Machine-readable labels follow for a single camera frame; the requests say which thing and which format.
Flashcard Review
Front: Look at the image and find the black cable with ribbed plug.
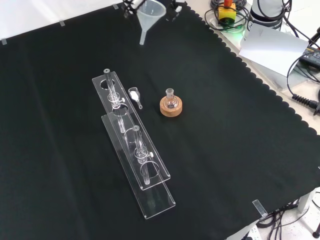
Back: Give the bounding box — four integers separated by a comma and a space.
286, 53, 320, 116

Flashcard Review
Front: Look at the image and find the black bench cloth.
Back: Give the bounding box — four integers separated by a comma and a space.
0, 0, 320, 240

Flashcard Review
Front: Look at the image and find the clear acrylic funnel stand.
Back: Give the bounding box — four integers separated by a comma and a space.
91, 68, 177, 221

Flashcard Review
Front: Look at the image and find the small round-bottom glass flask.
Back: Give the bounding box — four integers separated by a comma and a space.
163, 87, 179, 110

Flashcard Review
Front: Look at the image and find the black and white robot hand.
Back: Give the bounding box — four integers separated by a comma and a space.
121, 0, 189, 23

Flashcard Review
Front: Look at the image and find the white power strip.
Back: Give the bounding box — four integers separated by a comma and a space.
240, 224, 261, 240

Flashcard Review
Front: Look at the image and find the glass weighing funnel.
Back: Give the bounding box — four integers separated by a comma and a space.
127, 86, 144, 110

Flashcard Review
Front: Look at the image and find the black power adapter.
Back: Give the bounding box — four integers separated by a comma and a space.
298, 45, 320, 67

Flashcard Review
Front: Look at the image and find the cork ring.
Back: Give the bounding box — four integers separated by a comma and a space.
159, 95, 184, 118

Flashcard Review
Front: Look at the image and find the yellow stop button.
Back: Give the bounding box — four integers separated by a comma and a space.
216, 0, 237, 26

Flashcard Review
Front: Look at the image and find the pale board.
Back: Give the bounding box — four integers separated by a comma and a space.
238, 23, 310, 77

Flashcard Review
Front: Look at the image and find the clear tape strip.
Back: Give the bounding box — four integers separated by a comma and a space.
251, 199, 269, 218

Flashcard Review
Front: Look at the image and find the clear plastic funnel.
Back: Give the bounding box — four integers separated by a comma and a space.
136, 0, 167, 46

